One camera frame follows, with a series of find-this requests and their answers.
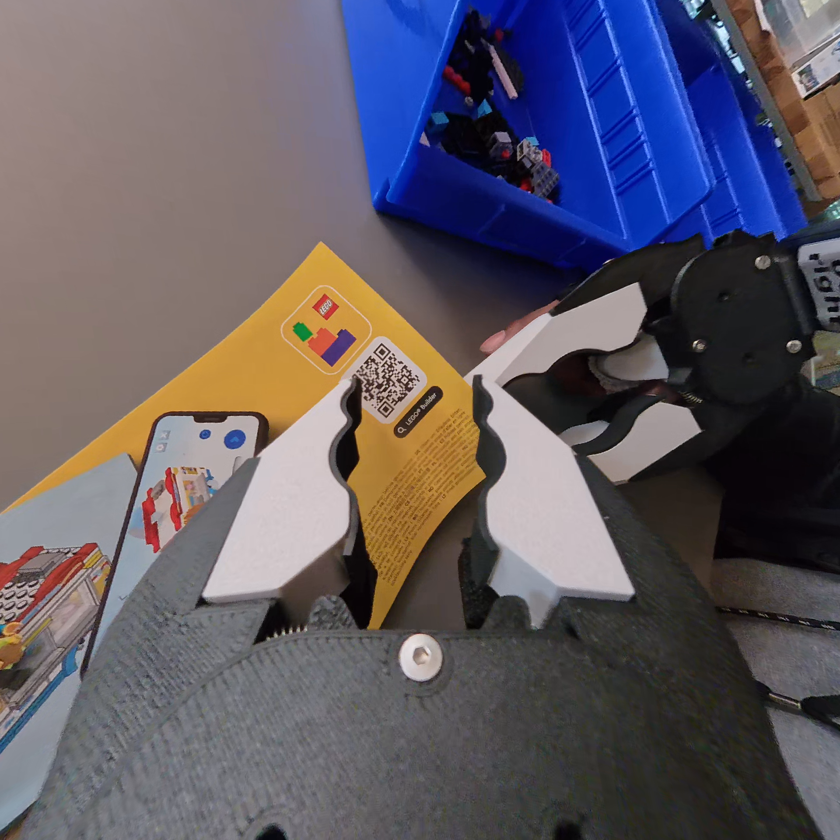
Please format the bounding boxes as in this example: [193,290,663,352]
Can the person's right forearm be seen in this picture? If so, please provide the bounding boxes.
[709,381,840,572]

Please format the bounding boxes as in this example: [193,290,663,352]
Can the person's grey pants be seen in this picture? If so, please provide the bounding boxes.
[712,558,840,840]

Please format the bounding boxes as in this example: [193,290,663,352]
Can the black cable plug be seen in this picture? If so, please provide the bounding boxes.
[755,679,840,732]

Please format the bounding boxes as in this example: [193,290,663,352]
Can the grey metal shelf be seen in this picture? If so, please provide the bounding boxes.
[712,0,824,201]

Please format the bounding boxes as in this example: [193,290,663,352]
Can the wide blue plastic bin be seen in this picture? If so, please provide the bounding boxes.
[340,0,716,271]

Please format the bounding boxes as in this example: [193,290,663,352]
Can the braided black white cable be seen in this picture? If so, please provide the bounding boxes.
[717,605,840,632]

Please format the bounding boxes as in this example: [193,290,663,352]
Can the toy brick instruction booklet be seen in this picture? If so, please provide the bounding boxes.
[0,241,487,821]

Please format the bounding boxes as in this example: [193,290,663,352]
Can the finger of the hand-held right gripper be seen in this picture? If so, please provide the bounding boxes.
[562,386,702,485]
[465,283,649,391]

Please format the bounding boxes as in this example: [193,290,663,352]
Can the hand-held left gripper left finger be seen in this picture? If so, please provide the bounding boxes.
[200,377,380,627]

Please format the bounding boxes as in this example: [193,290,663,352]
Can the pile of mixed toy bricks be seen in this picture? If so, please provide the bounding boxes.
[420,7,562,204]

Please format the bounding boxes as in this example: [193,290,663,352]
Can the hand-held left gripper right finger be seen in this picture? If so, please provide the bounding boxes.
[461,374,636,631]

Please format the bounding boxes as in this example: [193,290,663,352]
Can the narrow blue plastic bin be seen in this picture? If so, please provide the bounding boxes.
[715,26,811,237]
[650,0,782,247]

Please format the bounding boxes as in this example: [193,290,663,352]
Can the person's right hand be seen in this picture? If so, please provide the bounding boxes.
[479,299,560,355]

